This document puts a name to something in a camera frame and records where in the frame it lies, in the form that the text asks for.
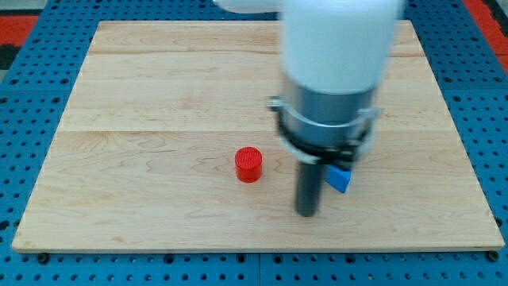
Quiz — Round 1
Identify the red cylinder block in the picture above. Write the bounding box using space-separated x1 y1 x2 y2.
234 146 263 183

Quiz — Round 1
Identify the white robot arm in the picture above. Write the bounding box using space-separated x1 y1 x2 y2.
214 0 405 217

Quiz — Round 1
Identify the light wooden board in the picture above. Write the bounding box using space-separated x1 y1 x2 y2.
12 21 505 253

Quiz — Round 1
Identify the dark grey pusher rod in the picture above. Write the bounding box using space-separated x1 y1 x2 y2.
295 162 326 217

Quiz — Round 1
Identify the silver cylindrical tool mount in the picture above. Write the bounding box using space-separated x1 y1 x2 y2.
267 75 382 165

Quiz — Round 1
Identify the blue triangular block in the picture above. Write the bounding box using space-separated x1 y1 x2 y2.
325 165 352 193

